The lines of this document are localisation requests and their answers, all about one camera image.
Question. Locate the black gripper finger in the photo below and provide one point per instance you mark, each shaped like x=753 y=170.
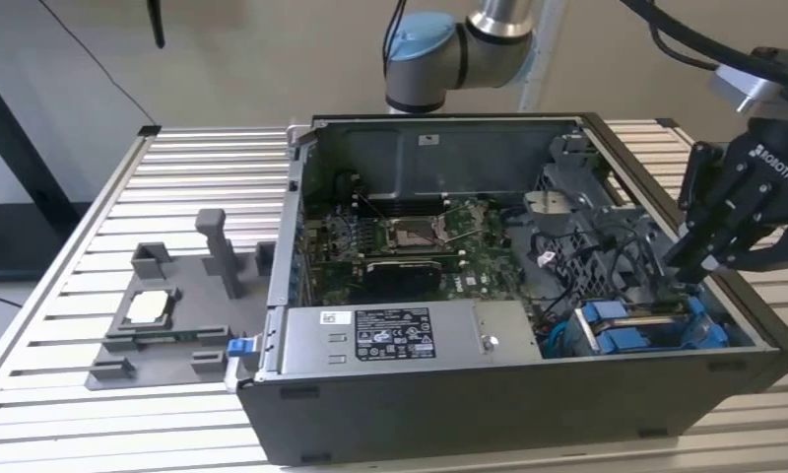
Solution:
x=704 y=172
x=772 y=249

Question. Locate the hard disk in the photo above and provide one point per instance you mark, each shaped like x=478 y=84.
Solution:
x=605 y=311

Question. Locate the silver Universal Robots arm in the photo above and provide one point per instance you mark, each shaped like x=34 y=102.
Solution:
x=427 y=74

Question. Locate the blue plastic disk carrier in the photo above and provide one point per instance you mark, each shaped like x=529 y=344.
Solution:
x=621 y=341

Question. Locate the grey metal disk bay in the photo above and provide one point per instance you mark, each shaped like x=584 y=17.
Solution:
x=569 y=335

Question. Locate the green motherboard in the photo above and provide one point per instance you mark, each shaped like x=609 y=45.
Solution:
x=486 y=276

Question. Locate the black RAM slots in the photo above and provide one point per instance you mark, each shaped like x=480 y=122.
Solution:
x=405 y=202

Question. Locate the CPU socket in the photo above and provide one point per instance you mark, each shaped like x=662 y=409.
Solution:
x=411 y=234

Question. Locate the black heatsink block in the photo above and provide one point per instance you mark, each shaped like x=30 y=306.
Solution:
x=401 y=276

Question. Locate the silver power supply unit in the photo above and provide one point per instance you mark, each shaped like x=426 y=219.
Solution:
x=454 y=340

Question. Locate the black open PC case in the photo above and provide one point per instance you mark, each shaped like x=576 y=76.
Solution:
x=473 y=414

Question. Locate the black power supply label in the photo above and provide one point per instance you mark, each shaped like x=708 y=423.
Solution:
x=394 y=335

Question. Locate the blue case latch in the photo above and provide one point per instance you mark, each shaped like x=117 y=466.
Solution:
x=238 y=347

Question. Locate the green RAM stick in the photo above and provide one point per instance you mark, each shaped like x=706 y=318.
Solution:
x=171 y=337

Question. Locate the silver CPU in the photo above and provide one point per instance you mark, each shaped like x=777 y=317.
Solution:
x=150 y=308

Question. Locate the grey parts rack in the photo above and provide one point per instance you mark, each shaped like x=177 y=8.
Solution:
x=171 y=355

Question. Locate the black monitor stand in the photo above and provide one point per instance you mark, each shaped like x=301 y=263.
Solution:
x=14 y=236

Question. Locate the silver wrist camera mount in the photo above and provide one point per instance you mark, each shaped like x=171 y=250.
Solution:
x=746 y=86

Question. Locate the silver metal bracket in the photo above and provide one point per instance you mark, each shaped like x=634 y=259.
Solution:
x=548 y=203

